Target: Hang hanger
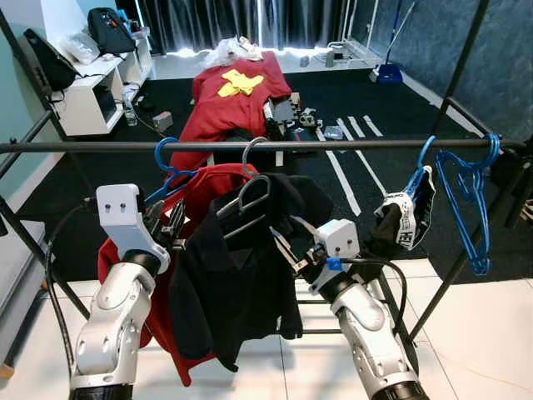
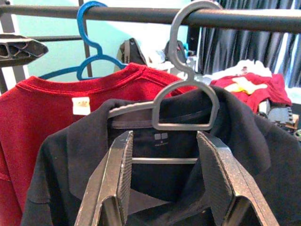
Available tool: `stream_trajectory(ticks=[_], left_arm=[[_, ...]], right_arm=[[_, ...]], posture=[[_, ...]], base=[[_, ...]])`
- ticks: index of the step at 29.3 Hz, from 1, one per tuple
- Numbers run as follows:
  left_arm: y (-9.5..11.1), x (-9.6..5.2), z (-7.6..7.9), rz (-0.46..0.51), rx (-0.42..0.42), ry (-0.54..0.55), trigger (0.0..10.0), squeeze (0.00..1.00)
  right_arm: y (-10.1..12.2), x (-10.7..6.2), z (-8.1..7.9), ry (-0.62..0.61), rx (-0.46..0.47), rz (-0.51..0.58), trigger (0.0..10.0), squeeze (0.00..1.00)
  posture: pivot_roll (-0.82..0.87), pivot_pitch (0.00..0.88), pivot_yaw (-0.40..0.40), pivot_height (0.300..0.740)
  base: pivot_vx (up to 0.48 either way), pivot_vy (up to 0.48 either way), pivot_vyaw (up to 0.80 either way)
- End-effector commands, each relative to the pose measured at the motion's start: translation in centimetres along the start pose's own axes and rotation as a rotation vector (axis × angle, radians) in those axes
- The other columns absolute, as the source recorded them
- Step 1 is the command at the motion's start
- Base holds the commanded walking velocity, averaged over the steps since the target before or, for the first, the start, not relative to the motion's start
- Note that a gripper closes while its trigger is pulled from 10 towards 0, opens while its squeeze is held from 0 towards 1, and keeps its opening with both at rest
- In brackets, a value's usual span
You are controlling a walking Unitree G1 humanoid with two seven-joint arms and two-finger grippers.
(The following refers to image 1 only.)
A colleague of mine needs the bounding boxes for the red shirt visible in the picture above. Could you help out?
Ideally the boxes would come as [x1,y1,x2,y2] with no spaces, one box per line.
[97,163,261,388]

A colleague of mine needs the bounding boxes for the grey clothes hanger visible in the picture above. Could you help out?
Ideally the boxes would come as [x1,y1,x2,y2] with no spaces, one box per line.
[217,136,274,228]

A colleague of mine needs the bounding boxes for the black shirt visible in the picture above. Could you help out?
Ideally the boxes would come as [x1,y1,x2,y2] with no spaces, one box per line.
[169,172,334,373]

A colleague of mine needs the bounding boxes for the black foam floor mat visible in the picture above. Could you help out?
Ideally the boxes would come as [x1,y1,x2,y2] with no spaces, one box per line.
[17,67,533,286]

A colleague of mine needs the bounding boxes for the black garment with white print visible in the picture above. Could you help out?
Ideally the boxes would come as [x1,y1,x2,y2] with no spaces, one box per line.
[360,165,436,261]

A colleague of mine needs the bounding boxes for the small grey box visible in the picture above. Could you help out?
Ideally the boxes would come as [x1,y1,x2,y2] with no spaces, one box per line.
[152,111,174,133]

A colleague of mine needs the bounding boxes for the black metal clothes rack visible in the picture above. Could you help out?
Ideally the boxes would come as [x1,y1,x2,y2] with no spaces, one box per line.
[0,0,533,343]

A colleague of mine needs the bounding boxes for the red cloth with yellow star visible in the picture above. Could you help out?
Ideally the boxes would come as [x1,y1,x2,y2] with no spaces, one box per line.
[169,52,294,172]

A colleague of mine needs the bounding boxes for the grey metal device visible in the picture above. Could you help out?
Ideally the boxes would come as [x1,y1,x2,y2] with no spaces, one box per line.
[265,90,321,130]

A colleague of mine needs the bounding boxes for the white shelf unit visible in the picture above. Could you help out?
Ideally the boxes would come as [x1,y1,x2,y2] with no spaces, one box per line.
[54,33,155,137]

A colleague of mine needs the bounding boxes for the white plastic bag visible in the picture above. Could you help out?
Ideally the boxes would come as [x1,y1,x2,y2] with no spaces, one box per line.
[204,37,266,69]

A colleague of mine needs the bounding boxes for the clear plastic bag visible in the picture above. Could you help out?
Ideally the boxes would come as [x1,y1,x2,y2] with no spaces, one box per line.
[62,33,101,63]

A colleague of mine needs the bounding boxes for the black flat bag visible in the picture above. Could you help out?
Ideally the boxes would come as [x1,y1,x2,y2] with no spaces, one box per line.
[22,29,77,91]

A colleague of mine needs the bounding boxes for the black backpack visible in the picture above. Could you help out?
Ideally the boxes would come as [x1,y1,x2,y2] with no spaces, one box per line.
[87,7,138,55]

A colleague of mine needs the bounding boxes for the black curtain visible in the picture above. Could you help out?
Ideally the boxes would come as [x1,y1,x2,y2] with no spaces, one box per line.
[117,0,367,55]

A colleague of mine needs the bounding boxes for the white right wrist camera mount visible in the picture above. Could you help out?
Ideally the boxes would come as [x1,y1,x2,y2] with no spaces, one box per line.
[312,218,361,293]

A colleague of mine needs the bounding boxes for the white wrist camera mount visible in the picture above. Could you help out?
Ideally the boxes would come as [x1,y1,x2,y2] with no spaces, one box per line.
[96,183,172,274]
[312,218,361,293]

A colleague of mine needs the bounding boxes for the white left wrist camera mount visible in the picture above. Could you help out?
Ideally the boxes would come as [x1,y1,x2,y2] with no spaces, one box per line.
[96,183,172,274]

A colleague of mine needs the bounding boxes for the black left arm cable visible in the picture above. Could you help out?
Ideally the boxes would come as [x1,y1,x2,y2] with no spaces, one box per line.
[43,198,99,384]

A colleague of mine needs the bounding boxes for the blue dustpan with handle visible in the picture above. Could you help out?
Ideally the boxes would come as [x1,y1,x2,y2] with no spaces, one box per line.
[369,0,417,85]

